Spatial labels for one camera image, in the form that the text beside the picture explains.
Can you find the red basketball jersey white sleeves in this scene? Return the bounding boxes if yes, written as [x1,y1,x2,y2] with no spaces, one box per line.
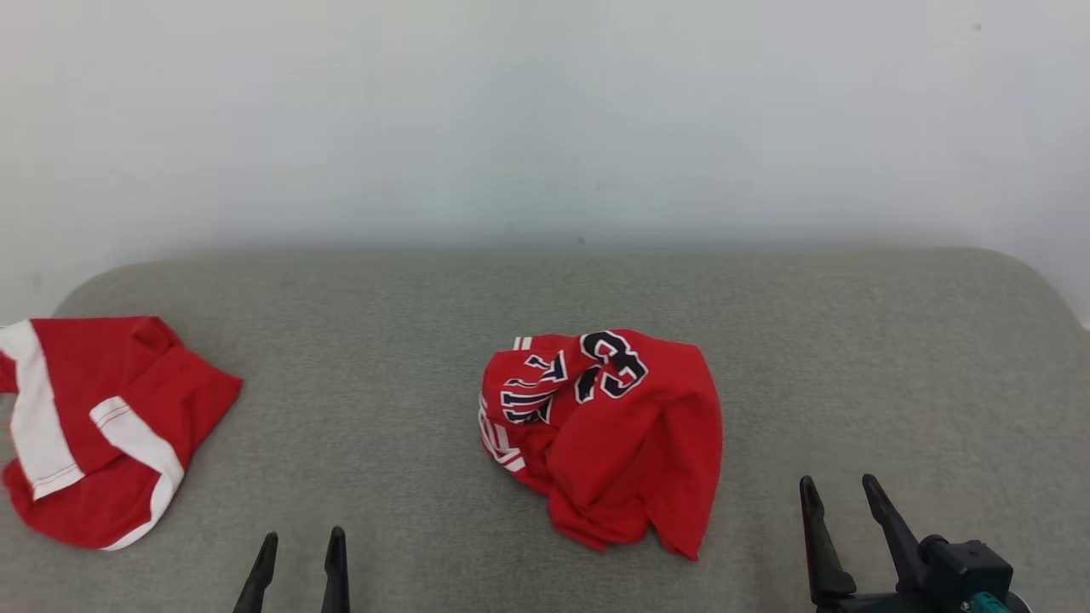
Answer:
[0,316,244,552]
[478,329,725,562]

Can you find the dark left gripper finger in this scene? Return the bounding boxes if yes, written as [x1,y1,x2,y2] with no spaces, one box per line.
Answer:
[233,532,280,613]
[320,526,352,613]

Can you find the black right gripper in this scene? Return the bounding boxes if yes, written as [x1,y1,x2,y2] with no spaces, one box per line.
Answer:
[798,473,965,613]

